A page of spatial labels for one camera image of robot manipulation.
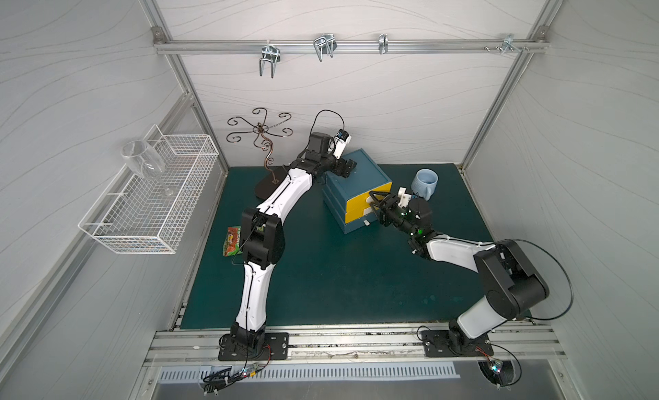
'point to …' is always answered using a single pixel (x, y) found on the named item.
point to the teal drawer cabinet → (348, 197)
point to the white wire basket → (154, 213)
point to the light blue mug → (424, 183)
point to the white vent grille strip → (193, 372)
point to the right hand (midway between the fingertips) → (369, 195)
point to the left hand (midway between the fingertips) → (349, 157)
